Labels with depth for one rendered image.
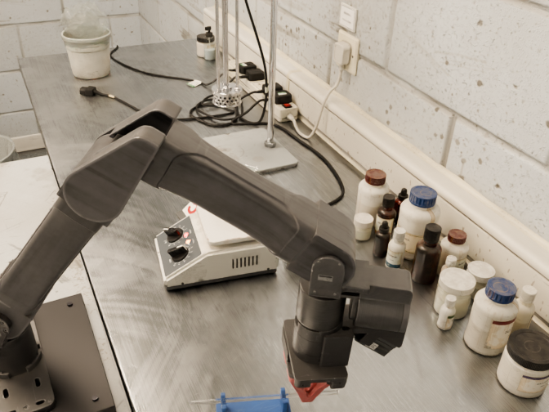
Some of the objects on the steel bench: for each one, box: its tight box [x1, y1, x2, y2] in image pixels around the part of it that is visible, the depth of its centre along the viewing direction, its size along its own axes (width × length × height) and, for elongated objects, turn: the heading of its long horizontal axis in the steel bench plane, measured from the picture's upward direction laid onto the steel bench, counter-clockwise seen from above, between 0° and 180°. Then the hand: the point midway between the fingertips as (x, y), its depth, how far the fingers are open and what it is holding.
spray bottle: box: [203, 26, 216, 60], centre depth 192 cm, size 4×4×11 cm
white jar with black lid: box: [497, 329, 549, 398], centre depth 84 cm, size 7×7×7 cm
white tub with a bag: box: [60, 1, 111, 79], centre depth 175 cm, size 14×14×21 cm
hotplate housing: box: [154, 212, 279, 290], centre depth 105 cm, size 22×13×8 cm, turn 104°
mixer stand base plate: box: [203, 128, 298, 174], centre depth 138 cm, size 30×20×1 cm, turn 113°
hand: (306, 395), depth 79 cm, fingers closed, pressing on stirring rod
